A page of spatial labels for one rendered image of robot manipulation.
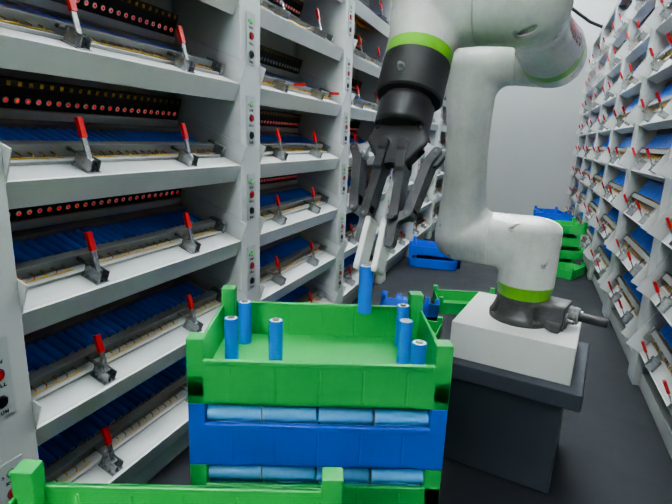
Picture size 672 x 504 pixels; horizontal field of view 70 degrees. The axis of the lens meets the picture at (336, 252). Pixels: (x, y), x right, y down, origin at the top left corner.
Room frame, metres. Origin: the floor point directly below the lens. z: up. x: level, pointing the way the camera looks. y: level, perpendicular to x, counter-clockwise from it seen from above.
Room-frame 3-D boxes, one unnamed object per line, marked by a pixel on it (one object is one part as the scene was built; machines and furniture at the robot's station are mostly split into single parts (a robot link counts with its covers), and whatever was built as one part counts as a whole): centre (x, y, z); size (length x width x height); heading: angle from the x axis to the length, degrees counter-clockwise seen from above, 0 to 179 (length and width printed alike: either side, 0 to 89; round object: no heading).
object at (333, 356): (0.60, 0.02, 0.52); 0.30 x 0.20 x 0.08; 91
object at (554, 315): (1.09, -0.51, 0.40); 0.26 x 0.15 x 0.06; 54
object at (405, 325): (0.60, -0.10, 0.52); 0.02 x 0.02 x 0.06
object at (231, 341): (0.59, 0.13, 0.52); 0.02 x 0.02 x 0.06
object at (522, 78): (1.03, -0.42, 0.96); 0.18 x 0.13 x 0.12; 152
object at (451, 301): (2.21, -0.64, 0.04); 0.30 x 0.20 x 0.08; 87
